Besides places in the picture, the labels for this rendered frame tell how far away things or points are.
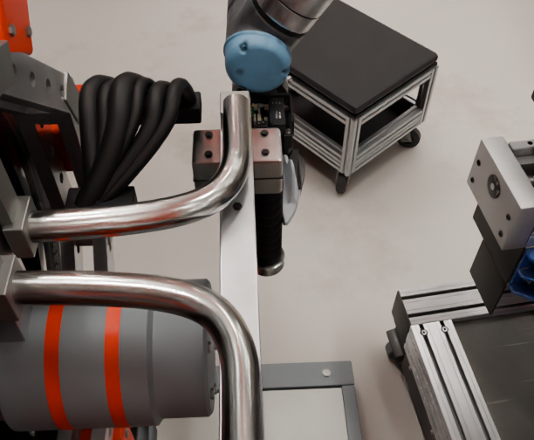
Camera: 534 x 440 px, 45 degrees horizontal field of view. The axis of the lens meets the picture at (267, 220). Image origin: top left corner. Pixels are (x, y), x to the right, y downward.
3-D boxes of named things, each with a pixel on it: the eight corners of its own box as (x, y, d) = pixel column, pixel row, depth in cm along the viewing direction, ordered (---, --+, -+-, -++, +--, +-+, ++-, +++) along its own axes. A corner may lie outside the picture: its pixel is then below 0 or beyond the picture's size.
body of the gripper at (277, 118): (230, 127, 73) (229, 63, 80) (233, 179, 79) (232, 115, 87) (297, 125, 73) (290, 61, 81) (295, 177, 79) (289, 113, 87)
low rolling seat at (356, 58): (422, 146, 201) (446, 55, 175) (344, 203, 185) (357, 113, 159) (325, 83, 221) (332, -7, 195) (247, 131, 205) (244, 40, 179)
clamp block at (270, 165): (196, 162, 69) (192, 126, 65) (279, 160, 69) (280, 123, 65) (195, 197, 66) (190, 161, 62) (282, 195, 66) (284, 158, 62)
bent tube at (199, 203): (51, 116, 62) (19, 20, 54) (249, 111, 63) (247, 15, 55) (14, 262, 51) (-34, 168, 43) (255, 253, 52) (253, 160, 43)
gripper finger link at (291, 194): (284, 196, 68) (268, 138, 74) (283, 231, 73) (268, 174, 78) (312, 192, 69) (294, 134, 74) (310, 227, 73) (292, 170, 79)
